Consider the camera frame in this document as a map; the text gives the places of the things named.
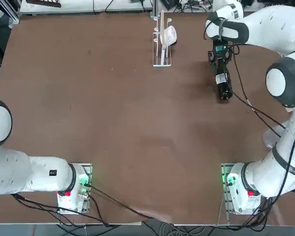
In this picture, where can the dark glass bottle sloped shoulders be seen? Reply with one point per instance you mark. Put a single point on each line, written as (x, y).
(225, 91)

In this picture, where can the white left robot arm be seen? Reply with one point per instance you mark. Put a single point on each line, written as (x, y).
(46, 177)

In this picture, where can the white cup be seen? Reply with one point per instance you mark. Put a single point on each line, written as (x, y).
(170, 35)

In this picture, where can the black power adapter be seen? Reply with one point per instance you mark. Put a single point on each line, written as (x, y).
(168, 3)

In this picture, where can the clear acrylic cup rack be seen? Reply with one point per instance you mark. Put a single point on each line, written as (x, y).
(161, 64)

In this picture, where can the aluminium frame post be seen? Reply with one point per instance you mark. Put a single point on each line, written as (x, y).
(153, 8)

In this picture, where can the white QR code label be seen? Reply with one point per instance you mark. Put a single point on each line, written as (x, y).
(221, 79)

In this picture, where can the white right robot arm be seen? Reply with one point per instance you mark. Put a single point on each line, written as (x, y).
(273, 29)

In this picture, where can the dark slotted rack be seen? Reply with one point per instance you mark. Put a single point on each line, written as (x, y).
(43, 3)

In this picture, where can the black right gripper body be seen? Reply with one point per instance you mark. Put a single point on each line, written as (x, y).
(220, 49)

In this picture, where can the clear plastic bottle blue cap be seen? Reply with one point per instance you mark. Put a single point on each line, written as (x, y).
(271, 138)

